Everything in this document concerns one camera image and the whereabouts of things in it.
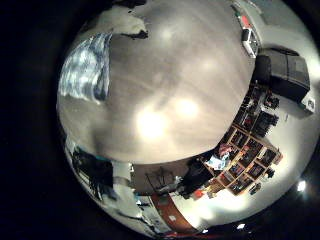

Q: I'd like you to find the plaid white blue shirt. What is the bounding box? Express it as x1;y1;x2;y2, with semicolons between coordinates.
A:
57;31;114;103

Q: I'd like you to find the white table-edge device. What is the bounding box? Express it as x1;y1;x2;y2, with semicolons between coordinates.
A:
241;27;260;60

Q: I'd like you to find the black equipment stack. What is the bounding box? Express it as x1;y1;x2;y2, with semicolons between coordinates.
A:
70;146;116;203

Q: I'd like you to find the person in dark clothes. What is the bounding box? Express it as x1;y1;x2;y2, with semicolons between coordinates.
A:
178;156;215;200

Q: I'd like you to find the large black cabinet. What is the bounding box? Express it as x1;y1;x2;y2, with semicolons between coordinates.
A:
253;48;312;105

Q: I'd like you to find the black chair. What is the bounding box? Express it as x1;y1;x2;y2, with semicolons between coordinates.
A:
253;110;280;138

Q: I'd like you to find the wooden cubby shelf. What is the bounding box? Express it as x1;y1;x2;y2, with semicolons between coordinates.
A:
208;123;284;198

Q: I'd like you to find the orange brown board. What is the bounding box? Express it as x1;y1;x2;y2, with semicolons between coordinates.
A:
150;192;198;235

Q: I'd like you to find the white labelled box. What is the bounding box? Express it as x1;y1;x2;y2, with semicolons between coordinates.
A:
299;94;317;115

